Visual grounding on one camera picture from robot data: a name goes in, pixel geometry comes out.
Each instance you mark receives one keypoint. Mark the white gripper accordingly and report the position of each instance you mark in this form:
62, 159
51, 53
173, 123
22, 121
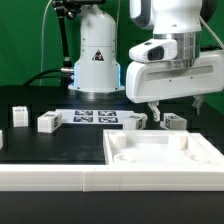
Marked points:
158, 81

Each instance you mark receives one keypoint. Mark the white square tabletop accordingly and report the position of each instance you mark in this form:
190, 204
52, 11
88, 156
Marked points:
159, 147

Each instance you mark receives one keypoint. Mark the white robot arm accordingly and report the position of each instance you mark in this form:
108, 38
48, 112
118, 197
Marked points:
170, 65

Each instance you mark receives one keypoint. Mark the marker sheet with tags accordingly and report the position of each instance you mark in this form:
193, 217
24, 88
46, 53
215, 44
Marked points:
79, 116

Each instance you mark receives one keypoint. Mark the white U-shaped fence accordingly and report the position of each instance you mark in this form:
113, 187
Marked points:
118, 177

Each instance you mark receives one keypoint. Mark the white block left edge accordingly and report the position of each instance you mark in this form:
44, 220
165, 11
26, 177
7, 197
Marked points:
1, 139

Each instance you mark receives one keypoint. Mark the black camera stand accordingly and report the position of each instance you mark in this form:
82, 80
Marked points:
69, 9

